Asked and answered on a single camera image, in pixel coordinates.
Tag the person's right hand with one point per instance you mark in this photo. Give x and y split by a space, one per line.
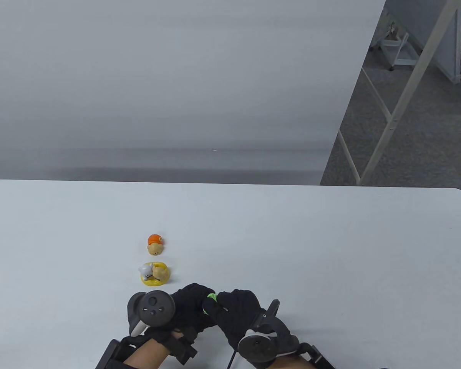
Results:
238 311

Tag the person's left hand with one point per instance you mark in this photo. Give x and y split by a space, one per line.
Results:
188 307

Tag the green dusting cloth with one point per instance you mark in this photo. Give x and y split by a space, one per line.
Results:
212 298

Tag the orange shell dog ornament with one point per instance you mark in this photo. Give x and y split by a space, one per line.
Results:
155 246

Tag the person's left forearm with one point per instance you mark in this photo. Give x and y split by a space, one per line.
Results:
146 355

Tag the person's right forearm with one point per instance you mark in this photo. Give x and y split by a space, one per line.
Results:
288 363

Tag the black left hand controller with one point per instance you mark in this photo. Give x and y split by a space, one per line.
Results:
155 309

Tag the black hand controller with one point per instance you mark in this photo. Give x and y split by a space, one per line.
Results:
155 309
259 348

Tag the black right hand controller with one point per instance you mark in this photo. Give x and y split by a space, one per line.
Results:
259 348

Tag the large white backdrop board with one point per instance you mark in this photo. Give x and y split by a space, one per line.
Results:
176 77

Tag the grey partition panel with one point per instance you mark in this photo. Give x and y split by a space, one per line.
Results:
447 42

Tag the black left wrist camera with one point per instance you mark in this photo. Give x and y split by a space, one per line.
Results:
184 351

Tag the white metal table frame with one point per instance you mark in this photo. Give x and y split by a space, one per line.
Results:
407 88

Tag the white wheeled cart frame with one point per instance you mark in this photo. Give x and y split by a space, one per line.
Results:
401 50

